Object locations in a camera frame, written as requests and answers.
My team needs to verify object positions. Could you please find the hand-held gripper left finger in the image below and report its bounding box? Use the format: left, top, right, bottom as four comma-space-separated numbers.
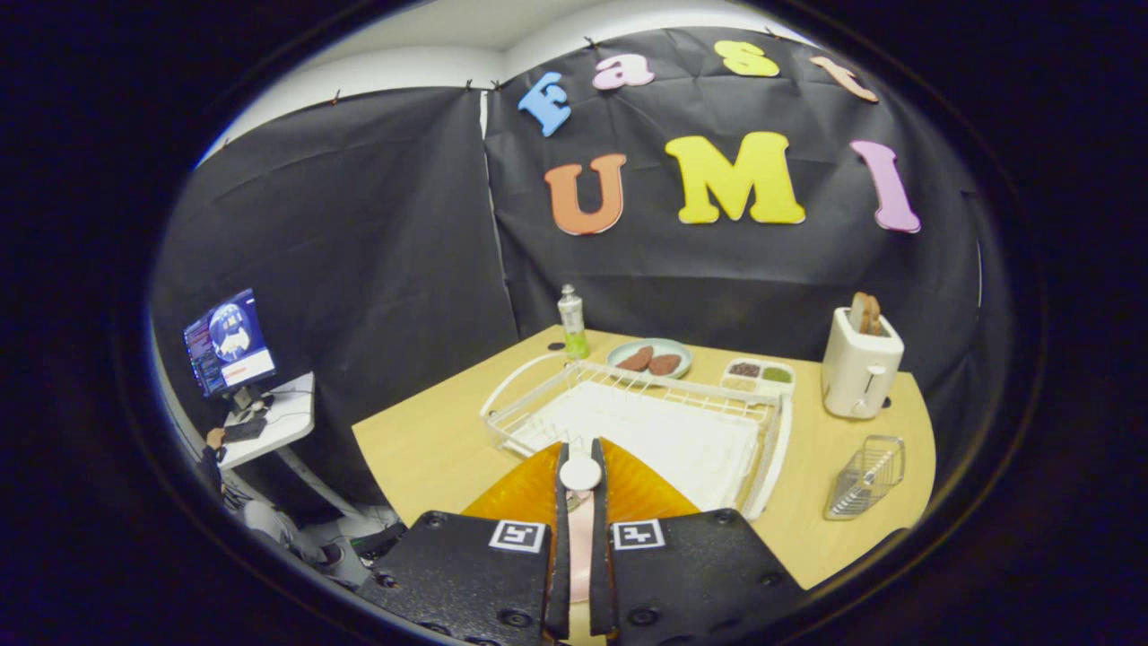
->
357, 438, 572, 646

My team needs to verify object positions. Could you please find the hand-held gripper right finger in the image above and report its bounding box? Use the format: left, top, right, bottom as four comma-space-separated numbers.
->
589, 437, 808, 646

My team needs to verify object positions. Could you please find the pink spoon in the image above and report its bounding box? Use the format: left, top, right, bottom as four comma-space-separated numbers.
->
559, 455, 604, 604

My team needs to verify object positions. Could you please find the white wire dish rack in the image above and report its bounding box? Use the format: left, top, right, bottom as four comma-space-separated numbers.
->
480, 352, 795, 522

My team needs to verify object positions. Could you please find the metal wire basket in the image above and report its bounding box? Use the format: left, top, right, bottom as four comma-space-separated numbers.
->
822, 435, 907, 522

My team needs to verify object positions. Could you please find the teal plate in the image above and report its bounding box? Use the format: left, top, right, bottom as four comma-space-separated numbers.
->
606, 337, 694, 380

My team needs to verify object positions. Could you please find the green dish soap bottle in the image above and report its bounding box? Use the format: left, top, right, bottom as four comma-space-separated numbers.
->
557, 284, 591, 361

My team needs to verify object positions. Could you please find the white divided seasoning tray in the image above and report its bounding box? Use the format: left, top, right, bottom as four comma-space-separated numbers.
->
719, 357, 796, 397

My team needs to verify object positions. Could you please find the grey blurry equipment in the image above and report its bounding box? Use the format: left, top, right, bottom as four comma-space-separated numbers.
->
240, 498, 404, 586

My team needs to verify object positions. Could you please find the white side desk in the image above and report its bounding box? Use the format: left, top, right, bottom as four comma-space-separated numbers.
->
218, 371, 317, 470

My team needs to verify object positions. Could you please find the white toaster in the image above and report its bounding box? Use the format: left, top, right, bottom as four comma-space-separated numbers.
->
821, 306, 905, 421

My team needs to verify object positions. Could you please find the black backdrop cloth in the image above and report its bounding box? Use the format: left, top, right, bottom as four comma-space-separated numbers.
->
148, 25, 1014, 530

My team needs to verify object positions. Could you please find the computer monitor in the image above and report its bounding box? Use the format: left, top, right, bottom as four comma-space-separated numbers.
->
183, 288, 278, 398

